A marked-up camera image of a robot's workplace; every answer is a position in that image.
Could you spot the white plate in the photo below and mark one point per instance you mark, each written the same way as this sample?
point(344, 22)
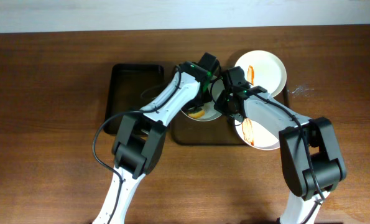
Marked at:
point(262, 68)
point(255, 135)
point(210, 113)

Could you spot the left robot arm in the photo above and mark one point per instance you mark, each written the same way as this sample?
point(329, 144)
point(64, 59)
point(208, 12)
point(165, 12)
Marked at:
point(140, 138)

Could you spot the green and yellow sponge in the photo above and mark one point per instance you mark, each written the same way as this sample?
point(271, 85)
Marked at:
point(197, 113)

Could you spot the black rectangular sponge tray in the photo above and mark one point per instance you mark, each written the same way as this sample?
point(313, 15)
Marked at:
point(132, 86)

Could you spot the brown serving tray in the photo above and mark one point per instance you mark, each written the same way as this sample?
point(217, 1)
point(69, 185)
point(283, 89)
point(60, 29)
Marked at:
point(220, 131)

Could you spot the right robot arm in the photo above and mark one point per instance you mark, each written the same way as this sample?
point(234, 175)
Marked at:
point(312, 163)

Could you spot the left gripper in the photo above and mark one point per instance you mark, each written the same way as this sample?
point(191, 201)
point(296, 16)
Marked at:
point(196, 103)

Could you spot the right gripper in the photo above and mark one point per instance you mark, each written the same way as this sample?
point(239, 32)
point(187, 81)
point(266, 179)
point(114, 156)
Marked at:
point(231, 111)

